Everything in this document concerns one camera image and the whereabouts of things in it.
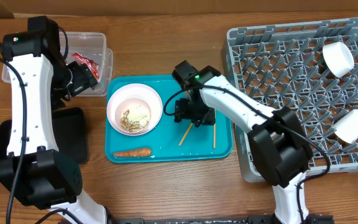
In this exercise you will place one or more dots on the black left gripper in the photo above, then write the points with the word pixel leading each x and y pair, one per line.
pixel 84 78

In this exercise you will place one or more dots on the teal serving tray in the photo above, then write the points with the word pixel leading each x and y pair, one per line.
pixel 163 140

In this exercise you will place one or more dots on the white cup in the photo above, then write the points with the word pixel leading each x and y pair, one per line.
pixel 346 128

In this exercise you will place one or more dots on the orange carrot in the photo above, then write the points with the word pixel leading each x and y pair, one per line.
pixel 140 152

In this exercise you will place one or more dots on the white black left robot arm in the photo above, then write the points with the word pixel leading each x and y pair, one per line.
pixel 34 170

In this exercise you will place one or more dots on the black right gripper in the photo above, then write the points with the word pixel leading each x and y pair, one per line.
pixel 184 114

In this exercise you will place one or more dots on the black plastic tray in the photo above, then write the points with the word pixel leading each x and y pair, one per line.
pixel 70 132

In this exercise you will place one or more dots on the red snack wrapper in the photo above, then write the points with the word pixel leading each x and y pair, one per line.
pixel 92 65

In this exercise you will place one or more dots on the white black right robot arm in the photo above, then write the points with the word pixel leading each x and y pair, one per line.
pixel 279 147

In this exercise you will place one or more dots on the grey dishwasher rack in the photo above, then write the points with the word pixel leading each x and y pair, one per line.
pixel 282 65

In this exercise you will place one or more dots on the left wooden chopstick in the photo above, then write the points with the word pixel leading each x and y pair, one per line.
pixel 185 134

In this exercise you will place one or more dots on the pink bowl with rice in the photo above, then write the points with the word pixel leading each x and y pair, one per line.
pixel 132 116

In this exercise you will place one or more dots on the pink plate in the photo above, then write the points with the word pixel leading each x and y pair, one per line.
pixel 135 90

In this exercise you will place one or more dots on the clear plastic bin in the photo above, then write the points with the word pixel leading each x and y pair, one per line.
pixel 93 47

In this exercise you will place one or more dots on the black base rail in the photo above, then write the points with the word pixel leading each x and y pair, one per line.
pixel 255 219

